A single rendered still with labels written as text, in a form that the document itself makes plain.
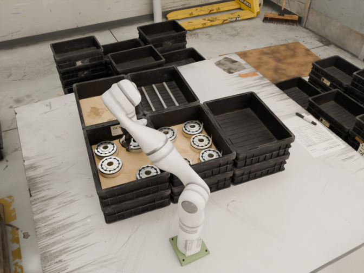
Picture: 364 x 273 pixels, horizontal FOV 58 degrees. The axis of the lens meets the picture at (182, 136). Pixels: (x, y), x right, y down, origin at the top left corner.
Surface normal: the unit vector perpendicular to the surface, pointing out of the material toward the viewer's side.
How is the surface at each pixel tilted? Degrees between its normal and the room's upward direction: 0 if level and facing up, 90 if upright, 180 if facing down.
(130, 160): 0
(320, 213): 0
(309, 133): 0
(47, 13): 90
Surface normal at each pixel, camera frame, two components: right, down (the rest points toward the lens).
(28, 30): 0.44, 0.61
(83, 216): 0.00, -0.74
